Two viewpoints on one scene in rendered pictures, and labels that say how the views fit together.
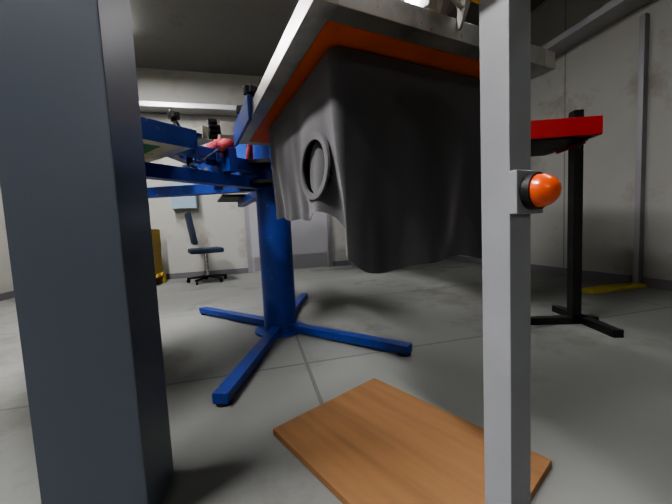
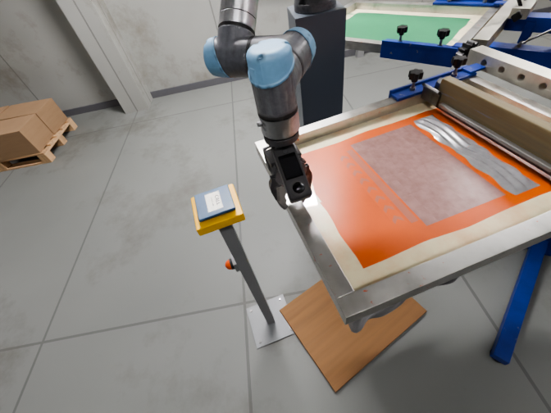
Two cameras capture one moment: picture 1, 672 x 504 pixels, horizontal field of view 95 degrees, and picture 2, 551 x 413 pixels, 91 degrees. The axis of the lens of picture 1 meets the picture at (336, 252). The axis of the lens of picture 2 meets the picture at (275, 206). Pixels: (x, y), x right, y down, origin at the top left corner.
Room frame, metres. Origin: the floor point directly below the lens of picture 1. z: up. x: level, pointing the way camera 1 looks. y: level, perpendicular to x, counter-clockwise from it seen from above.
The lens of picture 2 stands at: (0.69, -0.68, 1.49)
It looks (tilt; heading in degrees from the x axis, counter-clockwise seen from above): 48 degrees down; 106
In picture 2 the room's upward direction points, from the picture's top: 13 degrees counter-clockwise
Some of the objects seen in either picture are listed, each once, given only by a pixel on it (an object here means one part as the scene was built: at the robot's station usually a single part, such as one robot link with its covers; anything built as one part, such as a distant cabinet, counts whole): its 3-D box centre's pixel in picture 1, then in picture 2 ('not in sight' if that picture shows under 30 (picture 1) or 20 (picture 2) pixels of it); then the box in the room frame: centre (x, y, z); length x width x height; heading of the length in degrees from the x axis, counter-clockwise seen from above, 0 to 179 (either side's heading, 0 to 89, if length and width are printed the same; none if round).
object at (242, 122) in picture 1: (247, 124); (430, 90); (1.05, 0.27, 0.98); 0.30 x 0.05 x 0.07; 25
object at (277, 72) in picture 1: (356, 109); (425, 159); (0.95, -0.08, 0.97); 0.79 x 0.58 x 0.04; 25
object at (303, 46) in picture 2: not in sight; (283, 56); (0.61, -0.12, 1.28); 0.11 x 0.11 x 0.08; 75
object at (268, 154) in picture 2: not in sight; (283, 152); (0.60, -0.22, 1.12); 0.09 x 0.08 x 0.12; 115
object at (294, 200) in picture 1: (309, 171); not in sight; (0.82, 0.06, 0.77); 0.46 x 0.09 x 0.36; 25
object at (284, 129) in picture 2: not in sight; (278, 122); (0.60, -0.22, 1.20); 0.08 x 0.08 x 0.05
